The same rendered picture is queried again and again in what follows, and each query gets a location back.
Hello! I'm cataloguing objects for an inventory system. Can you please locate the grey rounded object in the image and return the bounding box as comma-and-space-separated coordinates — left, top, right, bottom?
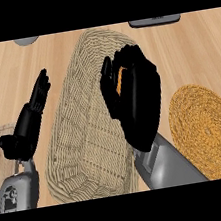
13, 35, 41, 49

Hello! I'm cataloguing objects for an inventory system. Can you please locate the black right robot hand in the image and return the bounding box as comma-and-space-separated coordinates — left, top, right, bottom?
94, 40, 172, 159

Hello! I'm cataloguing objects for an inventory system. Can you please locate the dark grey flat appliance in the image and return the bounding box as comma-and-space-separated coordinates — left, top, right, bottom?
127, 12, 182, 31

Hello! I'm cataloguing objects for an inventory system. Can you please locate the round golden woven placemat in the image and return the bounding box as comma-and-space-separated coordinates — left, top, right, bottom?
163, 79, 221, 187

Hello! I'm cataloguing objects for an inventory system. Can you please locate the orange croissant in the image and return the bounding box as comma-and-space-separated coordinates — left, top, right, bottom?
112, 65, 130, 97

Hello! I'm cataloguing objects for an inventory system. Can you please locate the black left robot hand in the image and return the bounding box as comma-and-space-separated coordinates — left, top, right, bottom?
0, 68, 63, 166

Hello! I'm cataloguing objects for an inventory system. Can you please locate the beige wicker basket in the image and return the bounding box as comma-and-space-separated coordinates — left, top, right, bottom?
23, 22, 160, 207

